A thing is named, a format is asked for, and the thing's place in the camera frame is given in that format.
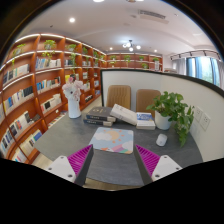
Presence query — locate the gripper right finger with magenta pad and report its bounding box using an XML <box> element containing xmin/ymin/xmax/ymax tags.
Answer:
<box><xmin>134</xmin><ymin>145</ymin><xmax>182</xmax><ymax>185</ymax></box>

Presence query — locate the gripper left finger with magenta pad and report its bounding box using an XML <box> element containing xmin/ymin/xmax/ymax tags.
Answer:
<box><xmin>47</xmin><ymin>145</ymin><xmax>94</xmax><ymax>186</ymax></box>

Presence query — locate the white computer mouse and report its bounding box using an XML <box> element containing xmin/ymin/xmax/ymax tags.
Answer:
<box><xmin>156</xmin><ymin>134</ymin><xmax>168</xmax><ymax>147</ymax></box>

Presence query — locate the white book under blue book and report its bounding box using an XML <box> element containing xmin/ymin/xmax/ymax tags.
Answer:
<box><xmin>136</xmin><ymin>125</ymin><xmax>156</xmax><ymax>130</ymax></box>

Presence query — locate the blue and white book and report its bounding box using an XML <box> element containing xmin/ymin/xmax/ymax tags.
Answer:
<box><xmin>137</xmin><ymin>112</ymin><xmax>155</xmax><ymax>127</ymax></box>

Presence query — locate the lower dark hardcover book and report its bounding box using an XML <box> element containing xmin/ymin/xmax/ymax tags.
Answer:
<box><xmin>83</xmin><ymin>119</ymin><xmax>113</xmax><ymax>127</ymax></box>

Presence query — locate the dark hardcover book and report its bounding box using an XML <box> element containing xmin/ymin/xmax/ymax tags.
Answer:
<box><xmin>83</xmin><ymin>119</ymin><xmax>113</xmax><ymax>127</ymax></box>
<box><xmin>86</xmin><ymin>106</ymin><xmax>116</xmax><ymax>122</ymax></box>

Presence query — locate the green potted plant white pot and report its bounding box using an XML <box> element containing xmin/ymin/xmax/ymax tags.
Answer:
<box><xmin>146</xmin><ymin>91</ymin><xmax>194</xmax><ymax>147</ymax></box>

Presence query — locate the upper dark hardcover book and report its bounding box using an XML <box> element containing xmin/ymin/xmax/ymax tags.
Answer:
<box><xmin>86</xmin><ymin>106</ymin><xmax>116</xmax><ymax>122</ymax></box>

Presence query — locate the white leaning book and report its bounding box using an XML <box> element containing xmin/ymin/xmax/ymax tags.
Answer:
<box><xmin>110</xmin><ymin>104</ymin><xmax>137</xmax><ymax>125</ymax></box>

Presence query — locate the right tan chair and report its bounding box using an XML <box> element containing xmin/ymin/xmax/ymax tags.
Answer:
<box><xmin>136</xmin><ymin>89</ymin><xmax>161</xmax><ymax>117</ymax></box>

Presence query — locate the tan chair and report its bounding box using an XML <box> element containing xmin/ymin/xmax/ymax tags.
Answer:
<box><xmin>136</xmin><ymin>89</ymin><xmax>161</xmax><ymax>117</ymax></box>
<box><xmin>106</xmin><ymin>85</ymin><xmax>131</xmax><ymax>109</ymax></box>

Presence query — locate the white vase with pink flowers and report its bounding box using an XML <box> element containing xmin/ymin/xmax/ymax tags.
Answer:
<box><xmin>62</xmin><ymin>77</ymin><xmax>84</xmax><ymax>118</ymax></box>

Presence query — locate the left tan chair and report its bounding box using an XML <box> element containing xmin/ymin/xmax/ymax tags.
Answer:
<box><xmin>106</xmin><ymin>85</ymin><xmax>131</xmax><ymax>109</ymax></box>

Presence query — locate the orange wooden bookshelf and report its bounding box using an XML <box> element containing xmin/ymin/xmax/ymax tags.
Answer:
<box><xmin>0</xmin><ymin>33</ymin><xmax>107</xmax><ymax>164</ymax></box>

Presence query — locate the ceiling chandelier lamp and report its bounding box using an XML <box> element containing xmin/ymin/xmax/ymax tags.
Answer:
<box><xmin>123</xmin><ymin>40</ymin><xmax>141</xmax><ymax>52</ymax></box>

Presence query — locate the white wall power socket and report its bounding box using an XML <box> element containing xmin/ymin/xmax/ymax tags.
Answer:
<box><xmin>194</xmin><ymin>107</ymin><xmax>210</xmax><ymax>130</ymax></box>

